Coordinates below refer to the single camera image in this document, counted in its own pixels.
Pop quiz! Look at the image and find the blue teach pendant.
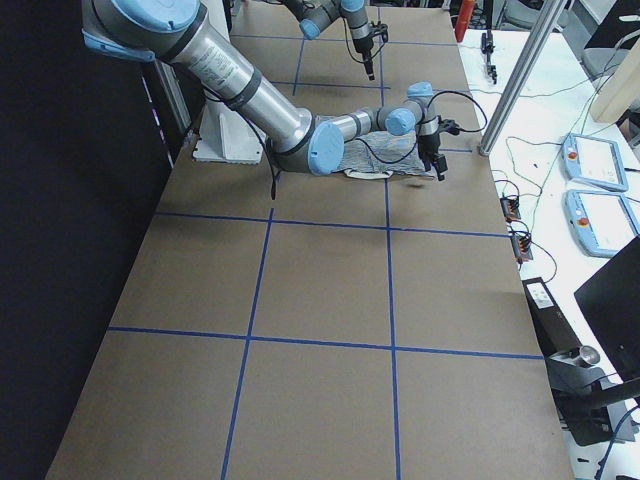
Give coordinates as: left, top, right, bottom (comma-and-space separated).
561, 133, 628, 192
563, 190, 639, 258

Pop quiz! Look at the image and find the red cylinder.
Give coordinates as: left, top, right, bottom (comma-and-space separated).
454, 0, 476, 43

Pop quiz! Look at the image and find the black handheld gripper stick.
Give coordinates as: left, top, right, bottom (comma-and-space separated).
481, 26, 498, 85

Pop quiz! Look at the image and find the small circuit board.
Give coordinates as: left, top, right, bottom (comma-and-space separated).
500, 196, 521, 223
510, 232, 533, 265

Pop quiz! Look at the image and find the aluminium frame post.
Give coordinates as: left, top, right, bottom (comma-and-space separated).
478, 0, 565, 157

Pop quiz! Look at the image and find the lower small circuit board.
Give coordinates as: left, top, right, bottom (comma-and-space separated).
510, 232, 533, 265

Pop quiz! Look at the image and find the silver metal cylinder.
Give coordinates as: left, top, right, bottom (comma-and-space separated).
576, 345, 601, 368

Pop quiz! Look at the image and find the black monitor stand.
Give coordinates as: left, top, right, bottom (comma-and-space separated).
545, 357, 639, 447

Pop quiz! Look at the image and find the black monitor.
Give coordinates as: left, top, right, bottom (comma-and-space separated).
574, 238, 640, 380

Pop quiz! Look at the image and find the black box with label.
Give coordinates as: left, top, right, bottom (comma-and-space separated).
522, 277, 582, 357

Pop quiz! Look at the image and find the upper small circuit board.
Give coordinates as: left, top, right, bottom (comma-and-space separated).
500, 196, 521, 223

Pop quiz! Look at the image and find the upper blue teach pendant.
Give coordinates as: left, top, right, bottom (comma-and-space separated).
561, 133, 628, 192

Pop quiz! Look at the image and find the striped collared shirt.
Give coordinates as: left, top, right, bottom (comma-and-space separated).
337, 131, 435, 179

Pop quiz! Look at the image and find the lower blue teach pendant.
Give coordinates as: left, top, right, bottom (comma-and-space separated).
563, 190, 639, 258

